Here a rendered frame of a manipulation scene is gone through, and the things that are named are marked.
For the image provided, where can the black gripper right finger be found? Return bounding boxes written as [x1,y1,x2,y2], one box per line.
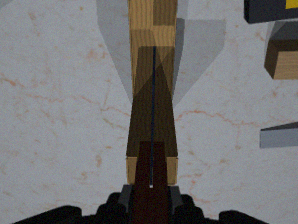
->
[168,186,268,224]

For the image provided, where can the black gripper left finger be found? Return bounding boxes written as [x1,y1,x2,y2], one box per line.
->
[12,184,134,224]

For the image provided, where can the small tan wooden block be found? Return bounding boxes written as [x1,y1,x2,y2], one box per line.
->
[264,39,298,80]

